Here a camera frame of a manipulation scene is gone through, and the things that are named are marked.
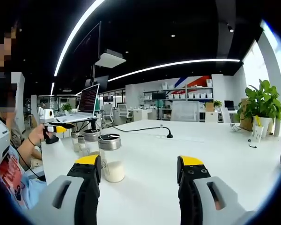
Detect black laptop stand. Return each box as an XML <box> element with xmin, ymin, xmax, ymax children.
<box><xmin>74</xmin><ymin>118</ymin><xmax>98</xmax><ymax>132</ymax></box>

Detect black mounted monitor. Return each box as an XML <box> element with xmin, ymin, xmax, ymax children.
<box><xmin>84</xmin><ymin>75</ymin><xmax>109</xmax><ymax>92</ymax></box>

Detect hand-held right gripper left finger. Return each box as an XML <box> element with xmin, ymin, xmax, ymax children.
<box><xmin>25</xmin><ymin>154</ymin><xmax>102</xmax><ymax>225</ymax></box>

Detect brown paper bag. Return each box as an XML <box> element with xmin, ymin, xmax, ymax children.
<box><xmin>239</xmin><ymin>98</ymin><xmax>253</xmax><ymax>131</ymax></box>

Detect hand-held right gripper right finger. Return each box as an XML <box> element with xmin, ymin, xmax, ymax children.
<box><xmin>177</xmin><ymin>155</ymin><xmax>256</xmax><ymax>225</ymax></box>

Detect white swivel office chair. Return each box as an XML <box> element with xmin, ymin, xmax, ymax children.
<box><xmin>102</xmin><ymin>104</ymin><xmax>113</xmax><ymax>127</ymax></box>
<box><xmin>118</xmin><ymin>104</ymin><xmax>133</xmax><ymax>124</ymax></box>

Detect silver open laptop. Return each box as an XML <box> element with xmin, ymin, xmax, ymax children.
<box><xmin>53</xmin><ymin>83</ymin><xmax>100</xmax><ymax>123</ymax></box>

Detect large seasoning bottle white grains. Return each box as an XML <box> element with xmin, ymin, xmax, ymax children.
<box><xmin>97</xmin><ymin>133</ymin><xmax>126</xmax><ymax>183</ymax></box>

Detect large seasoning bottle brown powder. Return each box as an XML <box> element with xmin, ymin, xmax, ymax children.
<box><xmin>83</xmin><ymin>129</ymin><xmax>101</xmax><ymax>157</ymax></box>

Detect small black monitor on stand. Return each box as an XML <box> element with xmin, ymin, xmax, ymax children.
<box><xmin>151</xmin><ymin>91</ymin><xmax>166</xmax><ymax>120</ymax></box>

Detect bright large window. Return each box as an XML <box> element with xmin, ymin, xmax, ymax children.
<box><xmin>243</xmin><ymin>39</ymin><xmax>271</xmax><ymax>94</ymax></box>

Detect white mesh office chair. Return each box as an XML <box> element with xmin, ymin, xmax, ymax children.
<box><xmin>170</xmin><ymin>100</ymin><xmax>200</xmax><ymax>122</ymax></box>

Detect white cable bundle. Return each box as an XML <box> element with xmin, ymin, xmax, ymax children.
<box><xmin>229</xmin><ymin>122</ymin><xmax>243</xmax><ymax>132</ymax></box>

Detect shelving unit with white bins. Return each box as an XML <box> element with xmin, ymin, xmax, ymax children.
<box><xmin>142</xmin><ymin>79</ymin><xmax>214</xmax><ymax>120</ymax></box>

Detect black chest device cable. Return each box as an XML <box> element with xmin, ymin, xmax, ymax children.
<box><xmin>15</xmin><ymin>147</ymin><xmax>46</xmax><ymax>181</ymax></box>

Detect black power cable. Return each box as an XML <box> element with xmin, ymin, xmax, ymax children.
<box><xmin>109</xmin><ymin>125</ymin><xmax>174</xmax><ymax>139</ymax></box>

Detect large black hanging display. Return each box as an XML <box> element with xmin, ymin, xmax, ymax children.
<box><xmin>74</xmin><ymin>21</ymin><xmax>103</xmax><ymax>61</ymax></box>

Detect person's blue printed sweatshirt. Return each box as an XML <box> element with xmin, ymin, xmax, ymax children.
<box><xmin>0</xmin><ymin>145</ymin><xmax>47</xmax><ymax>210</ymax></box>

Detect white patterned paper cup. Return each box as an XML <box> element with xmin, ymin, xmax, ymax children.
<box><xmin>252</xmin><ymin>125</ymin><xmax>264</xmax><ymax>143</ymax></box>

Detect small seasoning bottle white powder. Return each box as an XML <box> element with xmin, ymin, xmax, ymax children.
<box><xmin>77</xmin><ymin>135</ymin><xmax>91</xmax><ymax>157</ymax></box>

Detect large green potted plant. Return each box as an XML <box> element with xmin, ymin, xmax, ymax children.
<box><xmin>237</xmin><ymin>79</ymin><xmax>281</xmax><ymax>132</ymax></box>

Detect white ceiling air conditioner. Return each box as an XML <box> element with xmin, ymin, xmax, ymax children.
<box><xmin>95</xmin><ymin>49</ymin><xmax>127</xmax><ymax>68</ymax></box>

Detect person's left hand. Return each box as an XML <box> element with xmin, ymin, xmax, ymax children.
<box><xmin>28</xmin><ymin>123</ymin><xmax>54</xmax><ymax>144</ymax></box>

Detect white plain chair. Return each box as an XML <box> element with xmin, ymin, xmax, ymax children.
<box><xmin>220</xmin><ymin>107</ymin><xmax>231</xmax><ymax>124</ymax></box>

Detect small seasoning bottle beige powder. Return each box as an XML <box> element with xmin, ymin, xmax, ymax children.
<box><xmin>71</xmin><ymin>130</ymin><xmax>81</xmax><ymax>153</ymax></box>

